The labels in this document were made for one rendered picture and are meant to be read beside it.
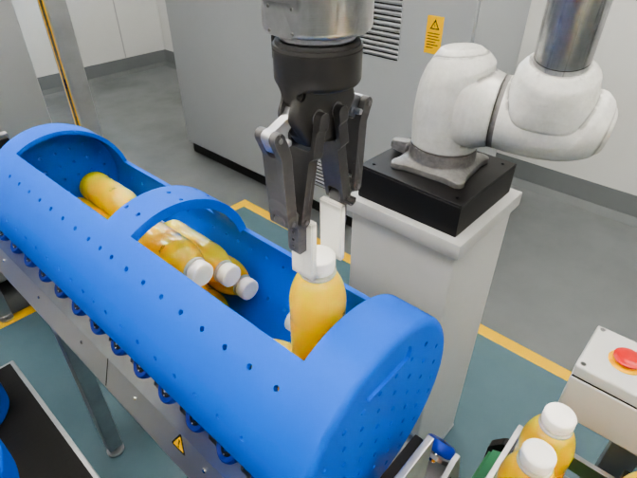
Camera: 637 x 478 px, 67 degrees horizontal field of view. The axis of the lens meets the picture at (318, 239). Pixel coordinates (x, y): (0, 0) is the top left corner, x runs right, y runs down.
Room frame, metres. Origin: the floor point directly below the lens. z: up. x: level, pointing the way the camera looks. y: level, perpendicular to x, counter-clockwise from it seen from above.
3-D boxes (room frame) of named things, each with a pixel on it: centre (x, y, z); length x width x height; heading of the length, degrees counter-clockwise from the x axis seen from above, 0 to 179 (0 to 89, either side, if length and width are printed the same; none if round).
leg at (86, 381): (0.97, 0.72, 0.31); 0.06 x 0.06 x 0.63; 48
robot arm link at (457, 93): (1.05, -0.31, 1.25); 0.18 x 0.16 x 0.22; 61
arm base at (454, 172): (1.07, -0.28, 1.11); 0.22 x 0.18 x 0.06; 54
